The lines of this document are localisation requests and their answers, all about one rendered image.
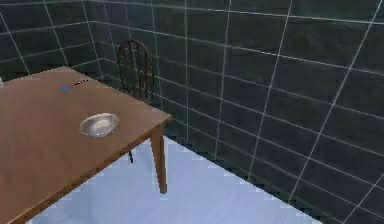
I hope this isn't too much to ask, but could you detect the dark wooden spindle chair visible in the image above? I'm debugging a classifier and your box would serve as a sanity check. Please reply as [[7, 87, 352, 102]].
[[115, 39, 156, 164]]

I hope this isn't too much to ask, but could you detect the silver metal bowl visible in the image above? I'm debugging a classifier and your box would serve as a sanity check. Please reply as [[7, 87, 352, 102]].
[[79, 112, 120, 138]]

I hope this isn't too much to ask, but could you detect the brown wooden table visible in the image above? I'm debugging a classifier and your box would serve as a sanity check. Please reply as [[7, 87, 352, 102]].
[[0, 65, 174, 224]]

